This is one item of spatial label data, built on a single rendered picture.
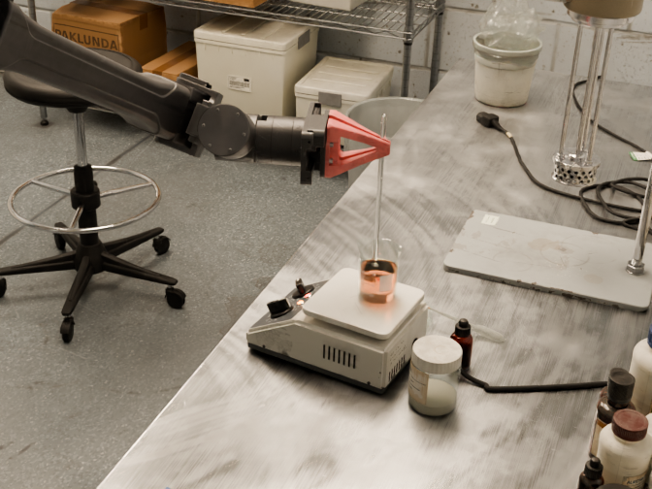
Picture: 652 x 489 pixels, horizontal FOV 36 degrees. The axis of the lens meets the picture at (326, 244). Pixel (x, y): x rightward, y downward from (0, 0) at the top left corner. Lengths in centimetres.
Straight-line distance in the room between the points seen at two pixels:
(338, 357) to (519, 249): 44
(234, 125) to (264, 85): 240
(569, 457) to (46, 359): 170
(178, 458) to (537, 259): 66
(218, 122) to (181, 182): 239
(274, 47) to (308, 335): 226
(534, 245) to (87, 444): 119
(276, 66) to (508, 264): 204
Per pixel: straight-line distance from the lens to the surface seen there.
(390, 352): 123
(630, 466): 113
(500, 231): 163
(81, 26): 381
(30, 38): 96
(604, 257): 160
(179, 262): 302
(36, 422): 246
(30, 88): 254
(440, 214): 168
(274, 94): 351
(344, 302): 127
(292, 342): 128
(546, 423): 125
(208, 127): 111
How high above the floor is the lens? 152
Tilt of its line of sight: 29 degrees down
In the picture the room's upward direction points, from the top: 2 degrees clockwise
